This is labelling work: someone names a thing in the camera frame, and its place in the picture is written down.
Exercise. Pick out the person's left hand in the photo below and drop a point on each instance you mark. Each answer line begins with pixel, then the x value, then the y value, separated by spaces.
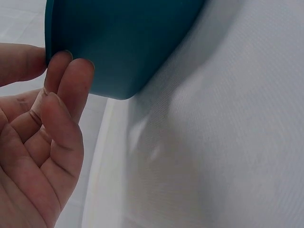
pixel 28 180

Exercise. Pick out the teal bowl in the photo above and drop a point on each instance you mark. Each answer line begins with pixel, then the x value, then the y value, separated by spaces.
pixel 123 42

